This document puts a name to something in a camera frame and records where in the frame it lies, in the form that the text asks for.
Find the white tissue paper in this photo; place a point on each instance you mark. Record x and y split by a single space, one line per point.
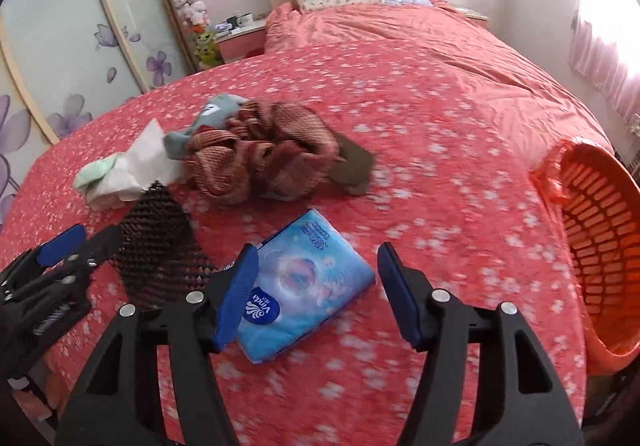
135 170

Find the grey sock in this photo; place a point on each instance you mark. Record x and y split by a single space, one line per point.
214 114

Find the plush toy display tube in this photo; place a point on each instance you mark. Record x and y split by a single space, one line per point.
191 15

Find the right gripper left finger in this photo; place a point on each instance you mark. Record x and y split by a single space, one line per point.
116 399

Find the green plush toy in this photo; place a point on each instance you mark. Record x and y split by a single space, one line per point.
207 51

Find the red floral blanket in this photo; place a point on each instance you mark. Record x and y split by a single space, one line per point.
446 191

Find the pink curtain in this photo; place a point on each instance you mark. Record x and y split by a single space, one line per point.
608 67

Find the red patterned scrunchie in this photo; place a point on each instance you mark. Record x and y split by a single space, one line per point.
280 150

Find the blue tissue pack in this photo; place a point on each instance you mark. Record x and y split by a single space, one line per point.
308 272

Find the black anti-slip mesh mat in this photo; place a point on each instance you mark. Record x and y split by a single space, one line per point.
159 260

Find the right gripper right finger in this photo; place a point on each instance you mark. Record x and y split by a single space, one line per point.
520 398

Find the salmon pink duvet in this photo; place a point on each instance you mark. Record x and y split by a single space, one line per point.
528 107

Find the white mug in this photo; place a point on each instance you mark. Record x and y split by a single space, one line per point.
245 20

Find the pink bedside table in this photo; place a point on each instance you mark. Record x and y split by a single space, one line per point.
242 43

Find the orange plastic laundry basket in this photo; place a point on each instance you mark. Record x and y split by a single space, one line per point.
594 202

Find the floral sliding wardrobe doors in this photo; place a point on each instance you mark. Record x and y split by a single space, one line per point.
66 62

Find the right bedside table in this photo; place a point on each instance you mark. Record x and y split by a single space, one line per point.
473 16

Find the light green sock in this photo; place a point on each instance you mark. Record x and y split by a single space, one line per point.
94 171

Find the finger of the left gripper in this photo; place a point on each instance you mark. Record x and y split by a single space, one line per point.
61 246
96 250

